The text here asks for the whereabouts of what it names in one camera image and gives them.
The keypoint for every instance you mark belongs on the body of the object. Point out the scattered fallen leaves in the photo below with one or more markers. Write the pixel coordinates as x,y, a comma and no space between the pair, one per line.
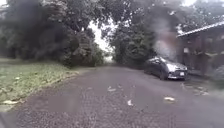
130,102

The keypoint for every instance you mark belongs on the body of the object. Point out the grey asphalt road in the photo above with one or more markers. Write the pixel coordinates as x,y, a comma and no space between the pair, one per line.
110,106

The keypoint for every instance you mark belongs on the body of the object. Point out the dark grey car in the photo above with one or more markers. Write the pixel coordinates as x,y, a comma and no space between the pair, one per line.
166,68

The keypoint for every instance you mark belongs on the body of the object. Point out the wood of dense trees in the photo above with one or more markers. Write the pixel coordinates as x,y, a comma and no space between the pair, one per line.
50,30

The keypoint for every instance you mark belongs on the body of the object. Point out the grass verge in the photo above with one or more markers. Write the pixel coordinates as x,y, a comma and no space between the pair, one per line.
26,77

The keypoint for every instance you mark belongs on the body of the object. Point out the dark wooden building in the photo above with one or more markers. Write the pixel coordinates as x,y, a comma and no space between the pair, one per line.
203,46

